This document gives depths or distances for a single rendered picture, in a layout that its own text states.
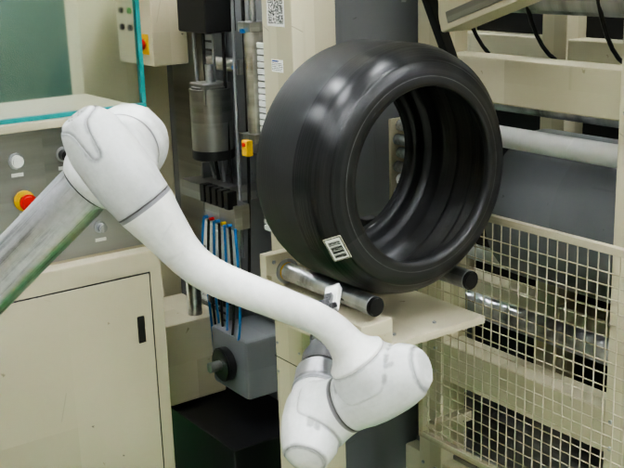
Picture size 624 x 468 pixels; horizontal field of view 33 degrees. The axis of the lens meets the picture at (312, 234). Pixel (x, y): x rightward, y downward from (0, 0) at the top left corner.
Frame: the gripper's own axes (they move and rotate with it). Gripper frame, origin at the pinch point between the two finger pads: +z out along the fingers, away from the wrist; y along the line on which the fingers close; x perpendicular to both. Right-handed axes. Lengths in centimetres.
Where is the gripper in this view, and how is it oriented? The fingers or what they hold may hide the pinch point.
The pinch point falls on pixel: (331, 298)
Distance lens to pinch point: 208.3
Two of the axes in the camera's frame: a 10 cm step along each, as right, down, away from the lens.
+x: 8.9, -2.8, -3.5
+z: 1.2, -6.0, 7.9
